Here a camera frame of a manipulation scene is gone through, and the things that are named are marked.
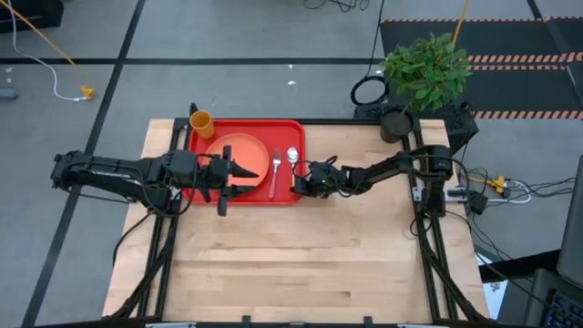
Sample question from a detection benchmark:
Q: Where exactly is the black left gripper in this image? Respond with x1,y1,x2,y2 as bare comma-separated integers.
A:
199,145,261,218

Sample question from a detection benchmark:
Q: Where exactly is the orange plastic plate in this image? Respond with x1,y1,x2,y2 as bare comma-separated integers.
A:
204,132,271,189

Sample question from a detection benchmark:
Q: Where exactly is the fork with red handle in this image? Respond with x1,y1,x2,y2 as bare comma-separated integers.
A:
268,147,283,200

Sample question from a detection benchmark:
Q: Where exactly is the spoon with orange handle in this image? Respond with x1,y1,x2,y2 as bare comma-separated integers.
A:
285,146,301,187

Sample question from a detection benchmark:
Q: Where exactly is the yellow-orange plastic cup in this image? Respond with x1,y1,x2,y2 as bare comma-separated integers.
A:
189,109,216,140

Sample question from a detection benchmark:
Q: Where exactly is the red plastic tray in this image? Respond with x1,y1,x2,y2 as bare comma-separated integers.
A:
181,118,306,206

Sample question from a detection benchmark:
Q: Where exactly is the black plant pot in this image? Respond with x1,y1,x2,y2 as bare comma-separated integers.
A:
378,108,415,145

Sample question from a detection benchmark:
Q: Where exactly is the black perforated computer case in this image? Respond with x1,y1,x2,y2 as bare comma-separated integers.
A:
353,100,480,157

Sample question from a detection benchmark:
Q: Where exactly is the green leafy plant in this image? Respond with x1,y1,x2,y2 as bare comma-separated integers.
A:
379,31,474,113

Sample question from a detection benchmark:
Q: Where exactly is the black power adapter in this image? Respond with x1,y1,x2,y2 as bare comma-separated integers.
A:
465,192,489,216

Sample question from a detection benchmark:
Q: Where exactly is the yellow power plug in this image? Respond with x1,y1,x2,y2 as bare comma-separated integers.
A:
488,175,510,196

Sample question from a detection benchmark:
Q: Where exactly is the white printed paper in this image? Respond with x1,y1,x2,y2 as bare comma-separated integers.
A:
476,252,509,321

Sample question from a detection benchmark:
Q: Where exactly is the black hazard-striped floor mat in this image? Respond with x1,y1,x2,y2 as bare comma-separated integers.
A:
378,16,583,121

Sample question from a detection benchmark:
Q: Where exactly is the dark monitor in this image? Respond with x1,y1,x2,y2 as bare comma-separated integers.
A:
556,153,583,289

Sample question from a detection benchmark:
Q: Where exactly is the black floor box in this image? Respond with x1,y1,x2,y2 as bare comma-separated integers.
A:
0,0,66,35

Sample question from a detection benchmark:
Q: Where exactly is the black keyboard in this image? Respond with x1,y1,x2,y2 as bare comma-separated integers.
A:
543,291,583,328

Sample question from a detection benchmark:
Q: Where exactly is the coiled black cable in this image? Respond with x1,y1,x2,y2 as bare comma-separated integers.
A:
349,75,391,108

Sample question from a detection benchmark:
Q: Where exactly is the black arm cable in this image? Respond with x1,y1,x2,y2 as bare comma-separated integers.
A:
111,210,154,268

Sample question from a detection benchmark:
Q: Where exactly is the black metal table frame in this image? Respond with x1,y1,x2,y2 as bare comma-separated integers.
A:
108,102,491,328

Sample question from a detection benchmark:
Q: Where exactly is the black cable bundle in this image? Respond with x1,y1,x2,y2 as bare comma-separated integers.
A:
302,0,372,14

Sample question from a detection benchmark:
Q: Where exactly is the yellow hanging cable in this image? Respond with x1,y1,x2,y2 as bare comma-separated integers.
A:
450,0,471,46

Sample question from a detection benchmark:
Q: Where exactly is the white floor cable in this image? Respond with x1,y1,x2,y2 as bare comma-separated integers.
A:
5,0,87,103

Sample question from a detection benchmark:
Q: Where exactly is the yellow floor cable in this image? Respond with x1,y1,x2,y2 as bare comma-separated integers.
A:
0,0,95,92

